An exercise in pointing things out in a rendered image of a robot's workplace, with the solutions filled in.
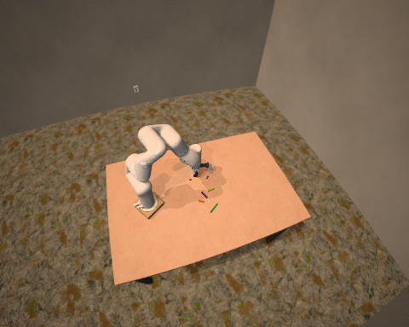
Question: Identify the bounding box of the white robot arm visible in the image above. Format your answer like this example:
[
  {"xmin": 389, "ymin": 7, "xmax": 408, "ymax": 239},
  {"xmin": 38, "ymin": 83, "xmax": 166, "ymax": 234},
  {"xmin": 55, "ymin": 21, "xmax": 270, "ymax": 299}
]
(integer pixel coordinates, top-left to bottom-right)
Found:
[{"xmin": 125, "ymin": 124, "xmax": 213, "ymax": 212}]

